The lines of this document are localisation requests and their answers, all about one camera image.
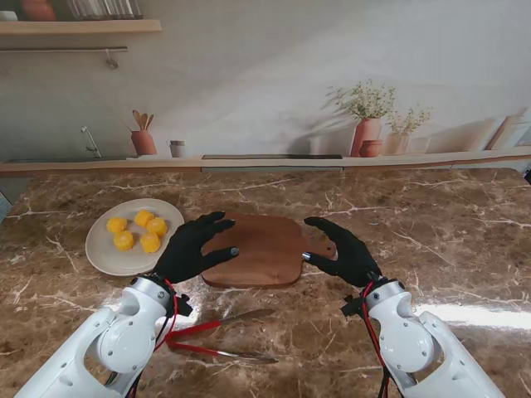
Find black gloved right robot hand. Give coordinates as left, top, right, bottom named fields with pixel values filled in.
left=301, top=216, right=382, bottom=288

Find red-handled steel tongs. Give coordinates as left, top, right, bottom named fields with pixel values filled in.
left=164, top=308, right=279, bottom=366

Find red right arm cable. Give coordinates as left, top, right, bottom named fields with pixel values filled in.
left=361, top=281, right=393, bottom=398

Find white round plate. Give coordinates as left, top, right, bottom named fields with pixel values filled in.
left=85, top=197, right=187, bottom=278

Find brown wooden cutting board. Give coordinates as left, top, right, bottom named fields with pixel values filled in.
left=201, top=213, right=338, bottom=290

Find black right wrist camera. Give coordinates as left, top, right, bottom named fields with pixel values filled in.
left=340, top=294, right=366, bottom=318

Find red left arm cable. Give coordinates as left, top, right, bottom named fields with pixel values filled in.
left=105, top=278, right=179, bottom=398

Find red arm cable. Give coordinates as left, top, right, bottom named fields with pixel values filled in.
left=105, top=278, right=179, bottom=398
left=361, top=281, right=393, bottom=398

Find printed kitchen scene backdrop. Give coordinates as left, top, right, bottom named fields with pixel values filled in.
left=0, top=0, right=531, bottom=180

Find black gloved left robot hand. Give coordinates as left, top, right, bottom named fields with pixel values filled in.
left=152, top=211, right=241, bottom=285

